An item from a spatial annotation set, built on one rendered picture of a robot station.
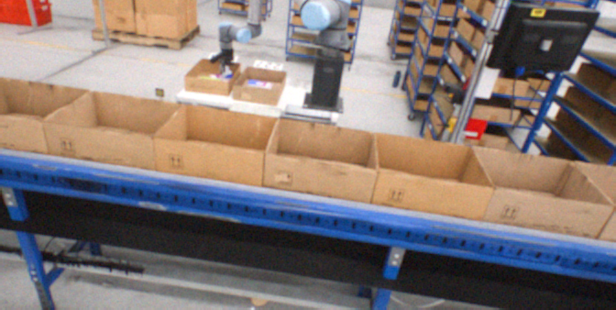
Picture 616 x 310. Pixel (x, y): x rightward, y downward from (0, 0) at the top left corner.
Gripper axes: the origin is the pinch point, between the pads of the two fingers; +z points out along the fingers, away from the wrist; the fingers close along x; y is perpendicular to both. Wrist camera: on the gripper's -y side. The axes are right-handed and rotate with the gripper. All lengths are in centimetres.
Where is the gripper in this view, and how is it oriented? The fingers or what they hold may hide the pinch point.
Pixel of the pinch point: (222, 75)
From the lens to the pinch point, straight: 274.2
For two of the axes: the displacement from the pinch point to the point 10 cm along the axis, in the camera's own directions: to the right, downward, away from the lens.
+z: -1.1, 8.7, 4.7
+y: 9.1, -1.0, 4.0
